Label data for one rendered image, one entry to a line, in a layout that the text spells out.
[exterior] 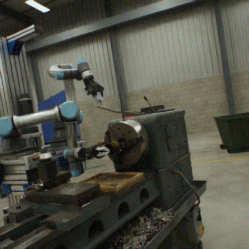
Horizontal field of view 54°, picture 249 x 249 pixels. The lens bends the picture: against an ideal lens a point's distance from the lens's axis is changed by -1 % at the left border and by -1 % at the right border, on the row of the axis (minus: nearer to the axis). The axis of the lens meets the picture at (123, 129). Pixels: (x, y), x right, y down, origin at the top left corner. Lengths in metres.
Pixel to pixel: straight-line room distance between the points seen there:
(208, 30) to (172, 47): 1.68
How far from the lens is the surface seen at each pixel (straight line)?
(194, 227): 2.15
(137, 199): 1.56
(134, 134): 1.62
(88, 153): 1.55
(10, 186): 1.97
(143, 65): 12.19
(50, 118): 1.66
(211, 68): 11.75
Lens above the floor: 1.27
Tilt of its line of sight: 3 degrees down
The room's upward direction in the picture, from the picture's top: 9 degrees counter-clockwise
